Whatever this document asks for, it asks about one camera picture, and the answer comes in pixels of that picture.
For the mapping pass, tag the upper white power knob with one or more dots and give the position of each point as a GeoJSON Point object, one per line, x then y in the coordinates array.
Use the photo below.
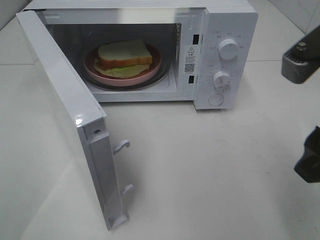
{"type": "Point", "coordinates": [228, 48]}

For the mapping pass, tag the round door release button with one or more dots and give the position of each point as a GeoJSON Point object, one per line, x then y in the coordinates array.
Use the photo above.
{"type": "Point", "coordinates": [216, 100]}

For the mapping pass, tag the pink plate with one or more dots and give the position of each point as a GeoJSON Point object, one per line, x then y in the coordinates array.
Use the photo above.
{"type": "Point", "coordinates": [127, 76]}

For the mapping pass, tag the sandwich with white bread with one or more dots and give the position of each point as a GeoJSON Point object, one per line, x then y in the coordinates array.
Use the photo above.
{"type": "Point", "coordinates": [123, 54]}

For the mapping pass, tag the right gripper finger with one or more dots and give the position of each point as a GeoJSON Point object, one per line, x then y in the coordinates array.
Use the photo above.
{"type": "Point", "coordinates": [303, 58]}
{"type": "Point", "coordinates": [308, 166]}

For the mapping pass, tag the white microwave oven body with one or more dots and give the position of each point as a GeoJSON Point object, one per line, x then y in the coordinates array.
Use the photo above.
{"type": "Point", "coordinates": [185, 32]}

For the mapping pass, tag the white microwave door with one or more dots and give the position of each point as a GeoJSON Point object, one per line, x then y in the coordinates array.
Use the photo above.
{"type": "Point", "coordinates": [80, 119]}

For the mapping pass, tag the lower white timer knob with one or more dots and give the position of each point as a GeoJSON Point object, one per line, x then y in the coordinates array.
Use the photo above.
{"type": "Point", "coordinates": [221, 79]}

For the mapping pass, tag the glass microwave turntable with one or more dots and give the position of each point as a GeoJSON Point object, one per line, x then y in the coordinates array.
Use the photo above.
{"type": "Point", "coordinates": [163, 70]}

